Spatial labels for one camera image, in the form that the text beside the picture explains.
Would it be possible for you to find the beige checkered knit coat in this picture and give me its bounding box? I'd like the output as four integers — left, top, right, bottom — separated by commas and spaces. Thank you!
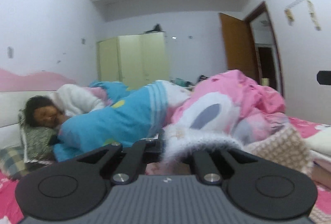
163, 125, 315, 178

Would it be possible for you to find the folded white clothes stack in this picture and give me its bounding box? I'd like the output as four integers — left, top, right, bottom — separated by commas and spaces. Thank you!
305, 127, 331, 172

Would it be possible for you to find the blue cartoon quilt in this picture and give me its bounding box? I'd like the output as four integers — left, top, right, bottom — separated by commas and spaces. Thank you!
53, 81, 168, 162

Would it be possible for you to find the pink rabbit quilt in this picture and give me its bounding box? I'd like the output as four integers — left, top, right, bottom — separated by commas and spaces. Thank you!
163, 70, 289, 144

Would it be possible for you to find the brown wooden door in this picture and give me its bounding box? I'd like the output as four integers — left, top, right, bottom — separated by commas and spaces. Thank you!
219, 0, 285, 96

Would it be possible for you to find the dark patterned pillow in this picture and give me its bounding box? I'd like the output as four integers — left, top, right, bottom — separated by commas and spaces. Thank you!
18, 110, 57, 165

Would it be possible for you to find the cream yellow wardrobe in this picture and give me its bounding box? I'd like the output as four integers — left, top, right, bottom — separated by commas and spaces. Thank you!
96, 32, 170, 90

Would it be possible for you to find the sleeping person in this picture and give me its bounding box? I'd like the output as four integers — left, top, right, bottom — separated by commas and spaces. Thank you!
24, 96, 66, 129

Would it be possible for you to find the plaid pillow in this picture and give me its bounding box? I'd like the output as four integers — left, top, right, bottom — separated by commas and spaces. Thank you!
0, 146, 30, 180

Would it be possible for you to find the pink floral bed sheet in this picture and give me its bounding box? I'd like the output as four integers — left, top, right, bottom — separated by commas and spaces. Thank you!
1, 118, 330, 223

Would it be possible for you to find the pink white headboard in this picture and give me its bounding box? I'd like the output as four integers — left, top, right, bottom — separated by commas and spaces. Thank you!
0, 69, 76, 148

